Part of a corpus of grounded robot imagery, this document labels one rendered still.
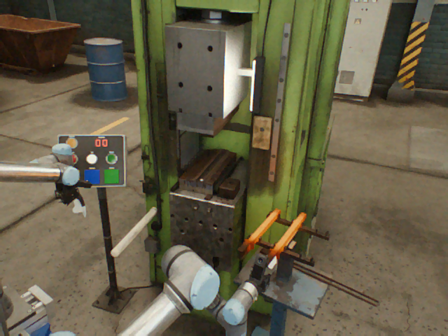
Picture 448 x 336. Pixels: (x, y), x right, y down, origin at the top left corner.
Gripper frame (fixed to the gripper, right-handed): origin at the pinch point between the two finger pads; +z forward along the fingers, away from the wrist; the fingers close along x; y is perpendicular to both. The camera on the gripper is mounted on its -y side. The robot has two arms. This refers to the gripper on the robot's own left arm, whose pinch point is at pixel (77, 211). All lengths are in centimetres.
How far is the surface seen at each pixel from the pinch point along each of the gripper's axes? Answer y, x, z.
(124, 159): -32.5, -3.7, -15.0
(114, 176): -25.3, -3.7, -7.7
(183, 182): -51, 22, -3
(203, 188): -55, 33, -1
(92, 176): -17.6, -11.5, -7.6
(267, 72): -77, 54, -64
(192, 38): -53, 28, -79
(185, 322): -43, 29, 93
